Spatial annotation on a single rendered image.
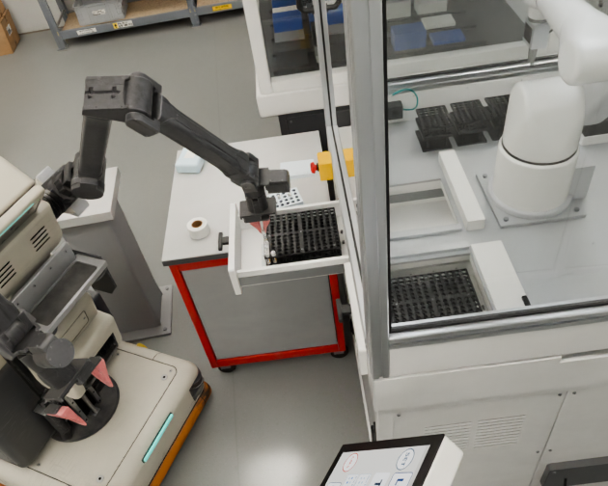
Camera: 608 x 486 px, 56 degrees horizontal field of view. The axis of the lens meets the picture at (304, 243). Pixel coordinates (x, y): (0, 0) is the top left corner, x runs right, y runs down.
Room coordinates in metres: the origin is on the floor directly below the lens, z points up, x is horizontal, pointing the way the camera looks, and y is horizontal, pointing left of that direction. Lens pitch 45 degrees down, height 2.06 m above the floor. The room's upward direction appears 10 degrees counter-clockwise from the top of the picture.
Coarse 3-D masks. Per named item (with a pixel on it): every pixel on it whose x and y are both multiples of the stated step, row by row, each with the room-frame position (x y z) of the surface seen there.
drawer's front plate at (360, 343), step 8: (344, 264) 1.04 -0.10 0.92; (352, 280) 0.97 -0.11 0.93; (352, 288) 0.95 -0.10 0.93; (352, 296) 0.92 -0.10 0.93; (352, 304) 0.90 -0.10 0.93; (352, 312) 0.87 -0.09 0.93; (352, 320) 0.88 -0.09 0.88; (360, 320) 0.84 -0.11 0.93; (360, 328) 0.82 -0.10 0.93; (360, 336) 0.80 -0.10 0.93; (360, 344) 0.77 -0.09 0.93; (360, 352) 0.75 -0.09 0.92; (360, 360) 0.75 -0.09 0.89; (360, 368) 0.76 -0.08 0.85
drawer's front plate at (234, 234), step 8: (232, 208) 1.34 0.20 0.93; (232, 216) 1.31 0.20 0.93; (232, 224) 1.27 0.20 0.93; (232, 232) 1.23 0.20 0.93; (240, 232) 1.32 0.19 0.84; (232, 240) 1.20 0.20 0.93; (240, 240) 1.29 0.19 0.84; (232, 248) 1.17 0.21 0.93; (240, 248) 1.25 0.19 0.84; (232, 256) 1.13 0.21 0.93; (240, 256) 1.22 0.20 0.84; (232, 264) 1.10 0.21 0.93; (240, 264) 1.18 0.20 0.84; (232, 272) 1.08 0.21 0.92; (232, 280) 1.08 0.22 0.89; (240, 288) 1.09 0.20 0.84
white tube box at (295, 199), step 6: (294, 192) 1.53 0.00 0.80; (276, 198) 1.51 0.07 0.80; (282, 198) 1.51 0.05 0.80; (288, 198) 1.50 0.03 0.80; (294, 198) 1.50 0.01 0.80; (300, 198) 1.49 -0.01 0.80; (276, 204) 1.48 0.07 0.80; (282, 204) 1.48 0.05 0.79; (288, 204) 1.47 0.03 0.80; (294, 204) 1.47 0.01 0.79; (300, 204) 1.47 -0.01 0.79
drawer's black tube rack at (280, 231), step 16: (272, 224) 1.31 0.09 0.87; (288, 224) 1.26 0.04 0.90; (304, 224) 1.25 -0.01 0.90; (320, 224) 1.27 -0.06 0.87; (336, 224) 1.22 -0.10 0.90; (272, 240) 1.20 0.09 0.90; (288, 240) 1.19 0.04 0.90; (304, 240) 1.21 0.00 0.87; (320, 240) 1.17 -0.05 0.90; (336, 240) 1.19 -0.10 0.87; (272, 256) 1.13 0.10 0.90; (288, 256) 1.16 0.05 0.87; (304, 256) 1.14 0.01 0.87; (320, 256) 1.13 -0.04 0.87
